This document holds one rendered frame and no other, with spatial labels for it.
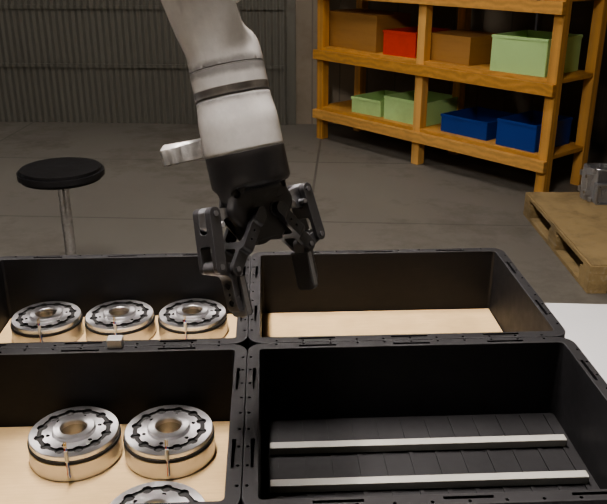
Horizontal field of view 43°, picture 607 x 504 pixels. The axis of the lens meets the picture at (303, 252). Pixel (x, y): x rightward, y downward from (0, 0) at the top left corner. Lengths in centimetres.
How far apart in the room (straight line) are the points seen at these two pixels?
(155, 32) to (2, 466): 562
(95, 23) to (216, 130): 586
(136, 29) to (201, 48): 576
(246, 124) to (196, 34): 9
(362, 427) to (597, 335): 69
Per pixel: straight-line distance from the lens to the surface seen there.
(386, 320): 123
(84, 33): 658
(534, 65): 466
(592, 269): 345
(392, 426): 98
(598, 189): 423
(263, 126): 70
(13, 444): 100
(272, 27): 627
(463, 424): 100
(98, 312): 122
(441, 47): 510
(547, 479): 92
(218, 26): 70
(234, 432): 79
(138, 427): 94
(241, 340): 95
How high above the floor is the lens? 138
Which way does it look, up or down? 22 degrees down
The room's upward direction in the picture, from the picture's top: straight up
